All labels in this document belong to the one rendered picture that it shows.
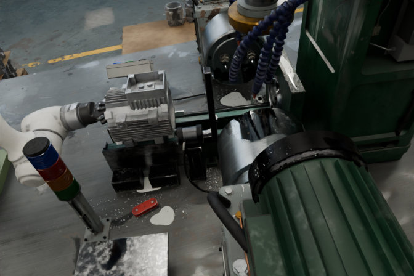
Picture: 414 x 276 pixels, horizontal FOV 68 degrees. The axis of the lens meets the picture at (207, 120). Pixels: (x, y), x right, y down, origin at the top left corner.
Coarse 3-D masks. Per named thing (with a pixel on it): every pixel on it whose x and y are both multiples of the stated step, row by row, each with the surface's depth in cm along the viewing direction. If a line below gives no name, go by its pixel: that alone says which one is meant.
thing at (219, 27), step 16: (224, 16) 120; (208, 32) 121; (224, 32) 112; (208, 48) 115; (224, 48) 114; (256, 48) 116; (208, 64) 119; (256, 64) 121; (224, 80) 124; (240, 80) 126
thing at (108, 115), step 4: (168, 84) 106; (112, 88) 105; (116, 88) 105; (164, 104) 96; (164, 108) 96; (168, 108) 97; (104, 112) 96; (108, 112) 96; (112, 112) 97; (108, 116) 96; (112, 116) 97; (168, 136) 104; (172, 136) 104; (116, 144) 104; (120, 144) 104
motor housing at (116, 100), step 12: (108, 96) 99; (120, 96) 99; (168, 96) 111; (108, 108) 98; (120, 108) 98; (144, 108) 98; (156, 108) 97; (108, 120) 98; (132, 120) 96; (144, 120) 96; (168, 120) 97; (120, 132) 98; (132, 132) 99; (144, 132) 100; (156, 132) 100; (168, 132) 100
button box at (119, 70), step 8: (120, 64) 117; (128, 64) 117; (136, 64) 117; (144, 64) 117; (152, 64) 122; (112, 72) 117; (120, 72) 117; (128, 72) 117; (136, 72) 117; (144, 72) 117
